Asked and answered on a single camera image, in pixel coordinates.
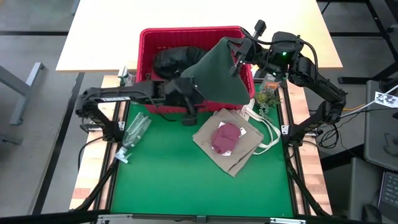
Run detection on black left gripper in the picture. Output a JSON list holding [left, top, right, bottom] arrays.
[[164, 77, 206, 126]]

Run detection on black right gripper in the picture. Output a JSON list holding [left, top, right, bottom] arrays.
[[226, 36, 274, 78]]

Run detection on dark green garment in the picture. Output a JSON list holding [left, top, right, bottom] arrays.
[[180, 37, 251, 106]]

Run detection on maroon garment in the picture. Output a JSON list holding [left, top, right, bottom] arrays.
[[210, 123, 242, 155]]

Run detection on beige shorts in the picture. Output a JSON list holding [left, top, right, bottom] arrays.
[[192, 108, 264, 177]]

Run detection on red plastic laundry basket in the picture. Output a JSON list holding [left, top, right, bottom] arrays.
[[136, 26, 256, 115]]

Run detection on artificial succulent plant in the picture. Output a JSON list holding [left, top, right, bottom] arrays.
[[254, 88, 284, 123]]

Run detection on clear plastic spray bottle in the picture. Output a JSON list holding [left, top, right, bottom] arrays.
[[114, 111, 152, 164], [118, 65, 137, 87]]

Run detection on cream tote bag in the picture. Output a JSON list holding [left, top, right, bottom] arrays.
[[238, 98, 282, 156]]

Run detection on black garment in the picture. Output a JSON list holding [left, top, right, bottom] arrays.
[[152, 46, 208, 80]]

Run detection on green table mat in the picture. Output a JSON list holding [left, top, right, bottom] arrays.
[[110, 83, 295, 218]]

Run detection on light wooden table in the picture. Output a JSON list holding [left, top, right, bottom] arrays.
[[55, 0, 343, 73]]

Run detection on black table leg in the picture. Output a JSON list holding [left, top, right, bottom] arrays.
[[317, 0, 398, 85]]

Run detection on black metal bar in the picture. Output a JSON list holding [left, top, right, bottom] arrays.
[[32, 72, 85, 215]]

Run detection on white marker paper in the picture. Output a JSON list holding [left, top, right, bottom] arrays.
[[374, 91, 398, 109]]

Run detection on grey desk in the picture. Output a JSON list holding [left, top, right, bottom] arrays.
[[363, 79, 398, 172]]

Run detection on grey metal table leg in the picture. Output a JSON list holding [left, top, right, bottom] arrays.
[[0, 62, 47, 126]]

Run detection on dark keyboard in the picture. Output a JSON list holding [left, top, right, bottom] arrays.
[[377, 170, 398, 215]]

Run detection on black computer mouse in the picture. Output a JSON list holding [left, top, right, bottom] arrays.
[[361, 203, 383, 224]]

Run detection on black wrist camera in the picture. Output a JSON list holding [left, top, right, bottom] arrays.
[[253, 19, 267, 39]]

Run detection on black cable bundle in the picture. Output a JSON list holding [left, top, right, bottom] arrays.
[[317, 123, 343, 149]]

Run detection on silver frame bracket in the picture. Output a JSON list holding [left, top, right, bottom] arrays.
[[98, 213, 133, 224], [269, 217, 306, 224]]

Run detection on yellow cable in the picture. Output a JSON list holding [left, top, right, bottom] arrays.
[[341, 105, 367, 112]]

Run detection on white cable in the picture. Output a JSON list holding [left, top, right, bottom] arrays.
[[340, 83, 398, 119]]

